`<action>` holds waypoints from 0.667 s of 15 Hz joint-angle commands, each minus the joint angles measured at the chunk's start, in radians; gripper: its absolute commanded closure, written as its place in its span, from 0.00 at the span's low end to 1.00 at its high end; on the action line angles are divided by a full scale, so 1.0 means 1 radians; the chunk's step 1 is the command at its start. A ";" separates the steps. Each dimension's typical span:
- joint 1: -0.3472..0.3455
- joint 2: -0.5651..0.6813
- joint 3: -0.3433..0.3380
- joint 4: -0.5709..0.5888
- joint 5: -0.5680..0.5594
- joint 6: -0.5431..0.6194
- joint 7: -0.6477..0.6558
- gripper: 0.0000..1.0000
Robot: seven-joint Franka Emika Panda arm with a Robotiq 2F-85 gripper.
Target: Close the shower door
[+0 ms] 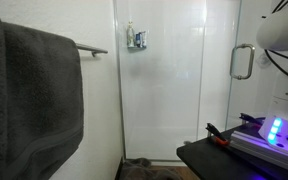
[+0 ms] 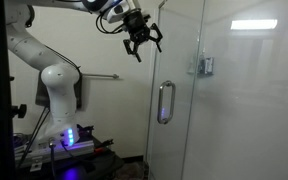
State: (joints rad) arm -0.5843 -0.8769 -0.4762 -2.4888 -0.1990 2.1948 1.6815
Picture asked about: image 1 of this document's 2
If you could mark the swinging glass shower door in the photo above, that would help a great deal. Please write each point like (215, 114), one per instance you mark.
(250, 96)

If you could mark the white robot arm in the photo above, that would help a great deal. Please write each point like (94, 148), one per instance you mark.
(284, 33)

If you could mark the fixed glass shower panel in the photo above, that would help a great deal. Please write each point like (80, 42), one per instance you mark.
(160, 93)

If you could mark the blue tube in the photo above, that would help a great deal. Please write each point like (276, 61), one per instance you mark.
(138, 39)

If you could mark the white tube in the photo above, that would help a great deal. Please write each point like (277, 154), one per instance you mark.
(144, 38)

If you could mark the metal towel bar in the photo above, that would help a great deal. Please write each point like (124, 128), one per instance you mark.
(94, 49)

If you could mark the grey bath mat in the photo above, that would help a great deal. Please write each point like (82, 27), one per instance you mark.
(144, 170)

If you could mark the orange black clamp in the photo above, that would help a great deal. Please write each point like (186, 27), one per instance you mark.
(217, 135)

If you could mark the black table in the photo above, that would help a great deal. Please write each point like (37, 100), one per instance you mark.
(210, 160)

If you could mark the dark blue clamp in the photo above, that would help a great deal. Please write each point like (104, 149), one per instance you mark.
(250, 118)

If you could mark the dark grey hanging towel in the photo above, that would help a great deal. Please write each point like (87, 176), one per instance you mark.
(30, 100)

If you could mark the small shower wall shelf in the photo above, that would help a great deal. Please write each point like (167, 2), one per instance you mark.
(136, 47)

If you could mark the round shower wall knob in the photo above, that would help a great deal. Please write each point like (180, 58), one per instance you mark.
(262, 61)

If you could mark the aluminium extrusion rail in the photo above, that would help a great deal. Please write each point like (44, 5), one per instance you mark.
(260, 146)

